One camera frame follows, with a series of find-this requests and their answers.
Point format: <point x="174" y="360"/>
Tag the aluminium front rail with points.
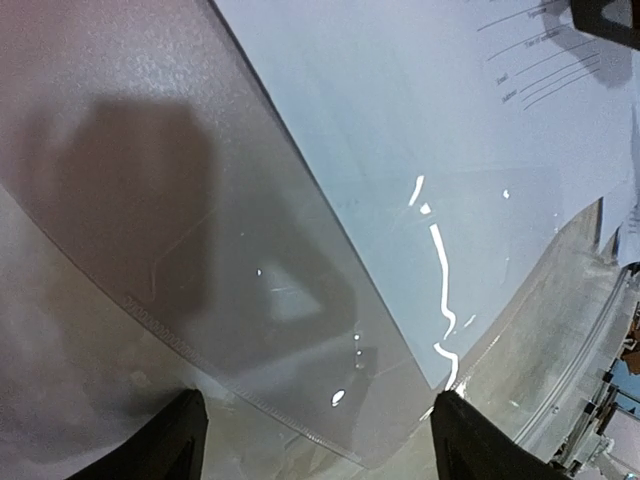
<point x="571" y="431"/>

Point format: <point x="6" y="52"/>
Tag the white form sheet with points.
<point x="453" y="140"/>

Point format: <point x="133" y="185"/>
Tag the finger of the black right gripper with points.
<point x="614" y="21"/>

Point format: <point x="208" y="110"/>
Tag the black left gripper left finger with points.
<point x="170" y="446"/>

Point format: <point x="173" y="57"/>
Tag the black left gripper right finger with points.
<point x="468" y="446"/>

